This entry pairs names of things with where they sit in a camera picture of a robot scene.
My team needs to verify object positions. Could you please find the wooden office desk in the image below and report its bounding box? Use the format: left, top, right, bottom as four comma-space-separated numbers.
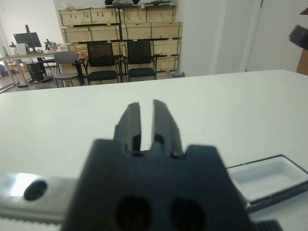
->
0, 51, 66, 87

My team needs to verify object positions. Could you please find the black computer monitor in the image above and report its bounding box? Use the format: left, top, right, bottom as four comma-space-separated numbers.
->
13, 25, 42, 54

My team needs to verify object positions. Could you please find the black computer tower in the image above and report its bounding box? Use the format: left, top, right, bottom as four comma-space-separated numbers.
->
26, 61, 46, 82

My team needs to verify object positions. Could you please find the black box white insert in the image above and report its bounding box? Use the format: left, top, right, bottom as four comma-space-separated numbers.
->
226, 154, 308, 212

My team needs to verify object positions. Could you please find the black slim camera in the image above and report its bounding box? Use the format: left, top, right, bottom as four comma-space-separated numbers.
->
288, 24, 308, 51

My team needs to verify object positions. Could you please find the wooden shipping crate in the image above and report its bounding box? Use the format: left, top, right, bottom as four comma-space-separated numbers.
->
121, 6, 178, 24
121, 21, 183, 41
68, 42, 127, 58
61, 24, 121, 44
59, 8, 121, 26
154, 56, 180, 74
151, 38, 181, 58

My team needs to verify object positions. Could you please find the grey round chair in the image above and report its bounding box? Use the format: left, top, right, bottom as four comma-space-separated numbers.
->
52, 51, 80, 88

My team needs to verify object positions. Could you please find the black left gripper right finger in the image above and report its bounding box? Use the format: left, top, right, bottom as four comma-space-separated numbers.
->
151, 99, 183, 157

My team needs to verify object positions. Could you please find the black mesh office chair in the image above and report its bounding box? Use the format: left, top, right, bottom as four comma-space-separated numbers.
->
85, 42, 119, 86
125, 41, 157, 82

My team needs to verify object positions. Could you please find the brown wooden board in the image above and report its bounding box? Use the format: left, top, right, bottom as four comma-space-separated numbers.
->
296, 49, 308, 74

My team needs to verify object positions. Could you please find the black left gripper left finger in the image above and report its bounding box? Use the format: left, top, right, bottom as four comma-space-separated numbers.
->
114, 102, 142, 155

